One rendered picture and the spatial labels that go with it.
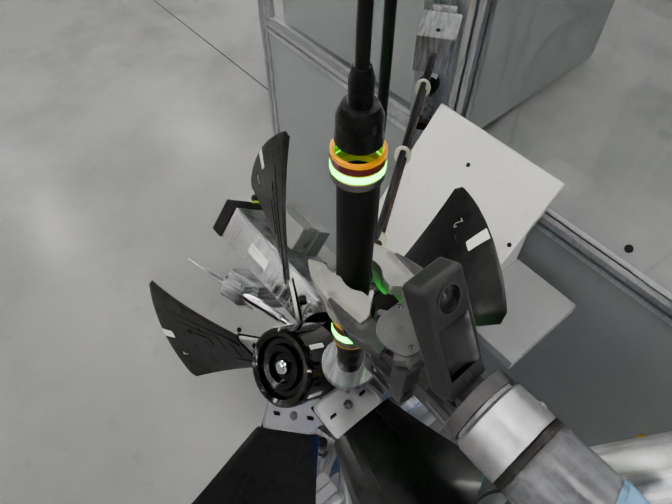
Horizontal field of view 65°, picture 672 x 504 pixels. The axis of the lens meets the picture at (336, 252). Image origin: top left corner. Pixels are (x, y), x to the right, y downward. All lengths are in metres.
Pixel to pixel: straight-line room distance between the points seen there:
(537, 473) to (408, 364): 0.13
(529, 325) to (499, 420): 0.89
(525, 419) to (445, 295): 0.12
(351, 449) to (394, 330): 0.35
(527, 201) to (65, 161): 2.66
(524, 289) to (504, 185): 0.51
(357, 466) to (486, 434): 0.37
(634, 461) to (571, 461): 0.14
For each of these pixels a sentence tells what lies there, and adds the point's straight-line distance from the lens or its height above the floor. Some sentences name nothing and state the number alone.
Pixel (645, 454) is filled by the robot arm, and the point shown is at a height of 1.45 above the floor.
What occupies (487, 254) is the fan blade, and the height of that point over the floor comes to 1.44.
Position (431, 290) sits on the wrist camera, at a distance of 0.40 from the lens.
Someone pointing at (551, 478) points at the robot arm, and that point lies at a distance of 0.45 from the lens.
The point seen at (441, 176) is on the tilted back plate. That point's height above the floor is 1.28.
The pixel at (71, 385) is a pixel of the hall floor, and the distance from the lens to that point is 2.36.
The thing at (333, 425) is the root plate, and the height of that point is 1.18.
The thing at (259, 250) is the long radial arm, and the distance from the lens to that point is 1.05.
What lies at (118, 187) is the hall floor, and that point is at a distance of 2.94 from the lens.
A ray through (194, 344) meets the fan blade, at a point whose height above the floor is 1.06.
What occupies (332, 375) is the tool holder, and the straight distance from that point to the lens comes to 0.68.
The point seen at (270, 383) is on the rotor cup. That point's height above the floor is 1.20.
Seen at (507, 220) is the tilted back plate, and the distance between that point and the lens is 0.91.
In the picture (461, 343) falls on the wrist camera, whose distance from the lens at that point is 0.44.
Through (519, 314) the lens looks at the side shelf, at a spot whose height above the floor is 0.86.
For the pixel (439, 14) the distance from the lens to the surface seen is 1.08.
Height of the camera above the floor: 1.95
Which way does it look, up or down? 52 degrees down
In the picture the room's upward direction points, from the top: straight up
